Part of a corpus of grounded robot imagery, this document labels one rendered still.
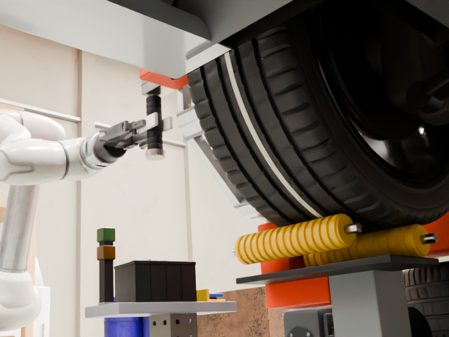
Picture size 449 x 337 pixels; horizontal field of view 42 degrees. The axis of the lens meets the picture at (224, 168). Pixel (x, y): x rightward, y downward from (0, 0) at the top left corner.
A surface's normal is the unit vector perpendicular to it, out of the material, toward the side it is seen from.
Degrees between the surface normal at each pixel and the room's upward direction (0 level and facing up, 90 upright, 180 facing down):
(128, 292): 90
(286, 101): 119
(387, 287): 90
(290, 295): 90
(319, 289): 90
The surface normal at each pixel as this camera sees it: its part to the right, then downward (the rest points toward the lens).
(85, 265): 0.70, -0.23
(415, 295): -0.98, 0.00
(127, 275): -0.82, -0.11
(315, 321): -0.41, -0.22
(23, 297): 0.81, 0.05
